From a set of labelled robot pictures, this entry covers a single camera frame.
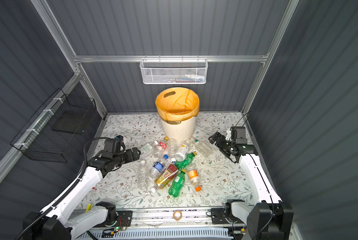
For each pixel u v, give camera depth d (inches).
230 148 22.8
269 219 14.7
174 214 29.4
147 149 37.8
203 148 39.0
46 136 27.6
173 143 37.9
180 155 34.1
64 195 17.3
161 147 38.2
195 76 35.8
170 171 32.9
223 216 29.0
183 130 35.9
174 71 44.0
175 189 31.1
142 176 32.6
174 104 41.1
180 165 34.2
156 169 33.9
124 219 29.1
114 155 24.4
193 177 32.6
